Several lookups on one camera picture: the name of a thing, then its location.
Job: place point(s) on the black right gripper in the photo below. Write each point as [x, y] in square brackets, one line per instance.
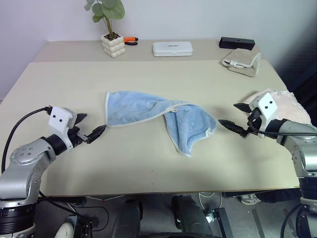
[255, 121]

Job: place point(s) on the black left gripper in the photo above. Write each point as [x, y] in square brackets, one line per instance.
[75, 138]

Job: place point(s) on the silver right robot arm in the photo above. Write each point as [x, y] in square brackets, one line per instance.
[303, 148]

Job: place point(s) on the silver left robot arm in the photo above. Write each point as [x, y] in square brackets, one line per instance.
[17, 178]

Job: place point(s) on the light blue towel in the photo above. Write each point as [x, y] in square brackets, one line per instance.
[131, 109]

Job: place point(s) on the pale pink towel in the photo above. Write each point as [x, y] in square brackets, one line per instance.
[292, 106]

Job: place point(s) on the folded beige towel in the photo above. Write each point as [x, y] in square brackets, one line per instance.
[241, 59]

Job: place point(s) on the black rectangular box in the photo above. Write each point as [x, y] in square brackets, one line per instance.
[236, 42]

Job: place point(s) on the green plant in white pot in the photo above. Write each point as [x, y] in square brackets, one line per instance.
[114, 47]

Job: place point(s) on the white sneaker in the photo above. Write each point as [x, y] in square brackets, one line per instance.
[250, 199]

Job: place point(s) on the white flat plastic case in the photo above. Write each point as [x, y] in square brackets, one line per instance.
[172, 49]

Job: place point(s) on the dark rounded shape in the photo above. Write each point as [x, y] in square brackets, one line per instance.
[128, 218]
[192, 215]

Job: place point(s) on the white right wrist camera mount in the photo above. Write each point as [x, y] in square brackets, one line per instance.
[267, 106]

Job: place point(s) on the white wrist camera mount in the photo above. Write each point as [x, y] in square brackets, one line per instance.
[58, 120]
[267, 106]

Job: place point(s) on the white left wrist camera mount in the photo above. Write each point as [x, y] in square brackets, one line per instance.
[58, 120]

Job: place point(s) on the black metal bracket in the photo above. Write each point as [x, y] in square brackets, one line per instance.
[223, 223]

